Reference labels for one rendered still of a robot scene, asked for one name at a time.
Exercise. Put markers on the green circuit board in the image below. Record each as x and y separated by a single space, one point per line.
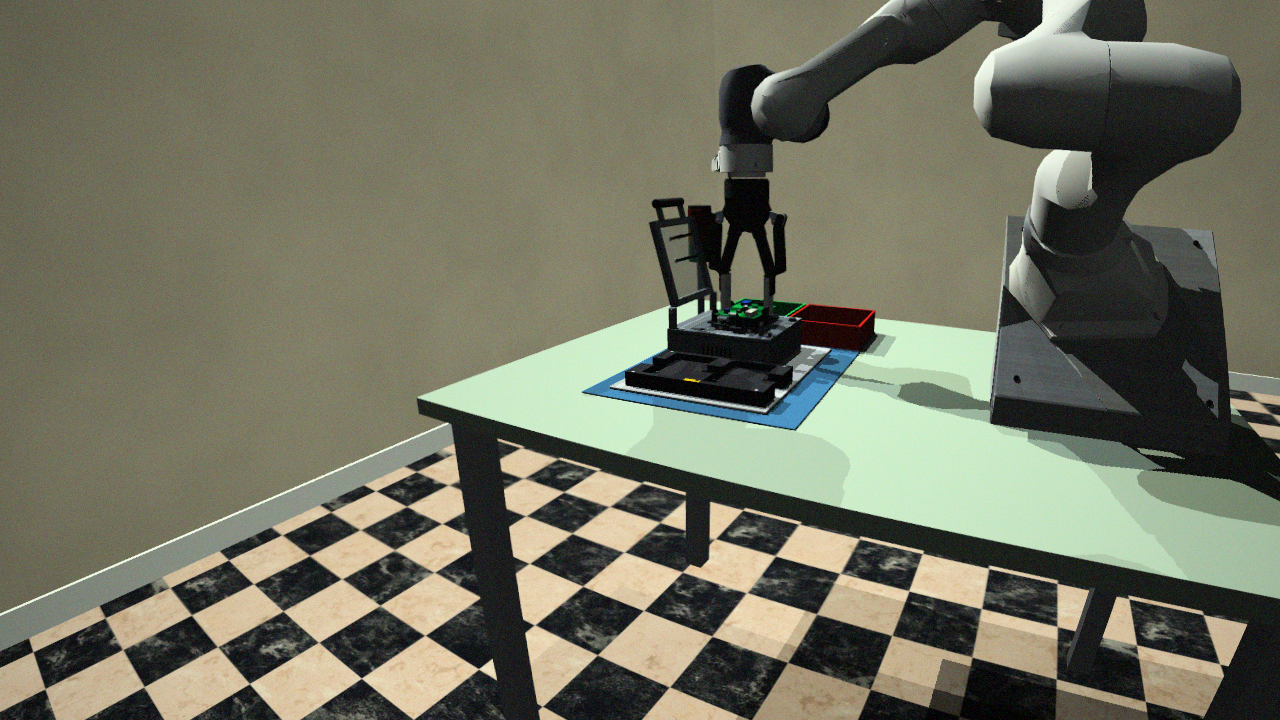
745 309

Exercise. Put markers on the red open-top bin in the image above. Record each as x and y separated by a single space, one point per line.
816 332

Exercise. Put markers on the green open-top bin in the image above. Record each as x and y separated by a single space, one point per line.
783 308

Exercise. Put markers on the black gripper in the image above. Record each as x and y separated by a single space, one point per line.
747 210

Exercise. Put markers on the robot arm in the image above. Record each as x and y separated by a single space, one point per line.
1146 106

